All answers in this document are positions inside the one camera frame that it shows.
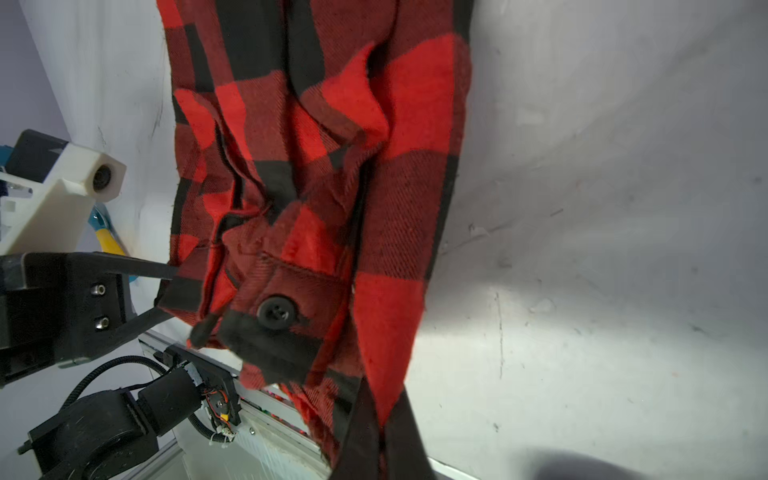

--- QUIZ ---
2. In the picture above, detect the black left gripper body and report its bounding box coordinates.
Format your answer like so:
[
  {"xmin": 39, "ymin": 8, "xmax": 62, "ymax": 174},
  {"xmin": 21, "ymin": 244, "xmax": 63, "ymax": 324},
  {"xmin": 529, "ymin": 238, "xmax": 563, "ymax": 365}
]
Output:
[{"xmin": 1, "ymin": 253, "xmax": 132, "ymax": 387}]

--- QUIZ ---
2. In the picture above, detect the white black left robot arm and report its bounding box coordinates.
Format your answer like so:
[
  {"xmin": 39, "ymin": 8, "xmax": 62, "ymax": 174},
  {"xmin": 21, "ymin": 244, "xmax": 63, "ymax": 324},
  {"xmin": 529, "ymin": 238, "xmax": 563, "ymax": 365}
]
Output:
[{"xmin": 1, "ymin": 253, "xmax": 241, "ymax": 479}]

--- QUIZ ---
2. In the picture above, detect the red black plaid shirt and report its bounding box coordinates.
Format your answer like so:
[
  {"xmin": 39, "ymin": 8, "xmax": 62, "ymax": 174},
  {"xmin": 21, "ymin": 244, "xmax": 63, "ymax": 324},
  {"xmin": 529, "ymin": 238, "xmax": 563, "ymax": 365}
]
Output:
[{"xmin": 157, "ymin": 1, "xmax": 473, "ymax": 479}]

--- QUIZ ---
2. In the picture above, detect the yellow blue small bottle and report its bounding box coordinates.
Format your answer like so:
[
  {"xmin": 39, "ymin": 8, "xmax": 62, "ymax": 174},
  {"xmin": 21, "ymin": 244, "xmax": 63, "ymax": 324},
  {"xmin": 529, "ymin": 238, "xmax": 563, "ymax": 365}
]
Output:
[{"xmin": 88, "ymin": 202, "xmax": 126, "ymax": 256}]

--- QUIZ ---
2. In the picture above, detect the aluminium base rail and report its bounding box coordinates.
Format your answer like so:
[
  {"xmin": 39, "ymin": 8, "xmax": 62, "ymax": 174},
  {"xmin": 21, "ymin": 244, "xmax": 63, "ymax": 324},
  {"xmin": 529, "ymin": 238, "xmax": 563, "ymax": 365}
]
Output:
[{"xmin": 119, "ymin": 329, "xmax": 481, "ymax": 480}]

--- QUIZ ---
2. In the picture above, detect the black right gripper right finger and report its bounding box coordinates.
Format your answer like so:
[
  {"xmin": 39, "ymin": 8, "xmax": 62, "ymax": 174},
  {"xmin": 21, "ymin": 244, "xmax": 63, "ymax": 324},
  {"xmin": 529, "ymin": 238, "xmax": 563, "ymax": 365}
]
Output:
[{"xmin": 384, "ymin": 391, "xmax": 436, "ymax": 480}]

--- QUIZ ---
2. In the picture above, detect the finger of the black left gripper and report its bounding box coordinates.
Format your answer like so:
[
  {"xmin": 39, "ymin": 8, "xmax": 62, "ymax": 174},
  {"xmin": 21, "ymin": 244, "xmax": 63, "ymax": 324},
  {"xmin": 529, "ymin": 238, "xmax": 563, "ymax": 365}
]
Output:
[
  {"xmin": 89, "ymin": 308, "xmax": 172, "ymax": 360},
  {"xmin": 107, "ymin": 254, "xmax": 178, "ymax": 280}
]

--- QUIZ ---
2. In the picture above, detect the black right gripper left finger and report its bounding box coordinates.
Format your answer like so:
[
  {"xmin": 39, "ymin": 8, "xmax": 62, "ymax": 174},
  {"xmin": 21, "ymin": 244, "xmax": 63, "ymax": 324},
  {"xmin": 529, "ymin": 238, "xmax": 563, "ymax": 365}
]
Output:
[{"xmin": 329, "ymin": 378, "xmax": 380, "ymax": 480}]

